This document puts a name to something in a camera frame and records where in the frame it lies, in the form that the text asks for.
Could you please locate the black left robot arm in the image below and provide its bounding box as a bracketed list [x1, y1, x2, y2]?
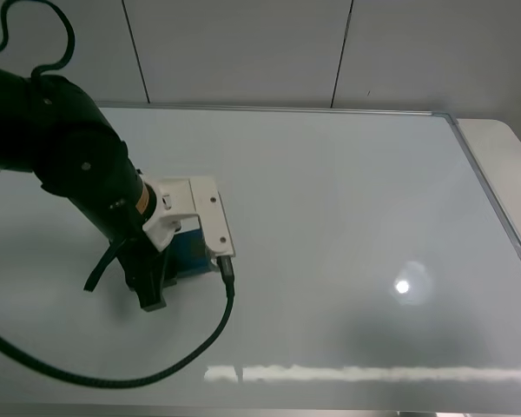
[0, 70, 168, 311]

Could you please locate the black flat strap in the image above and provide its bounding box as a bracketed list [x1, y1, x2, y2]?
[83, 236, 127, 294]

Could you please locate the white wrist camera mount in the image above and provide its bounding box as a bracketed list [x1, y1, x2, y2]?
[142, 176, 235, 258]

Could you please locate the blue whiteboard eraser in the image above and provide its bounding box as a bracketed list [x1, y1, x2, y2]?
[168, 229, 211, 279]

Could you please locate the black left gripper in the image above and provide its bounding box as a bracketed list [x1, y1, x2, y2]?
[112, 237, 169, 312]

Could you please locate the black braided camera cable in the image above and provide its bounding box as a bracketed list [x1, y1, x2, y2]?
[0, 255, 237, 389]

